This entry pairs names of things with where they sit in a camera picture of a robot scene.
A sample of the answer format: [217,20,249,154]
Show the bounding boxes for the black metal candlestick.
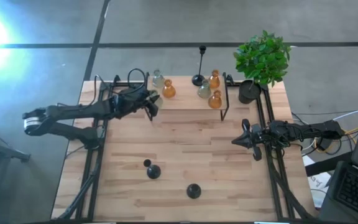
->
[191,45,207,87]
[143,159,162,180]
[186,183,202,200]

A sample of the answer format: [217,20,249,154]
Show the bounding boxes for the green plant in black pot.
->
[233,29,291,105]

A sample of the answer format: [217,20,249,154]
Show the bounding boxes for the white cable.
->
[333,108,358,121]

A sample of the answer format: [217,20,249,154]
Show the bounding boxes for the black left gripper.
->
[115,88,160,118]

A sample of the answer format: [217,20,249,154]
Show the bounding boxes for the yellow cable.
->
[314,125,358,154]

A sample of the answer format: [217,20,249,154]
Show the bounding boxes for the clear glass candle holder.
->
[152,69,165,88]
[197,79,213,100]
[150,90,164,109]

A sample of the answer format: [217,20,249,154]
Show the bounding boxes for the amber glass candle holder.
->
[162,78,177,99]
[208,90,223,110]
[208,69,221,90]

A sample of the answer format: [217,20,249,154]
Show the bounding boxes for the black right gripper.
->
[231,118,273,162]

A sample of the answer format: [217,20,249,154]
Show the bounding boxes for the white paper sheet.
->
[303,155,332,200]

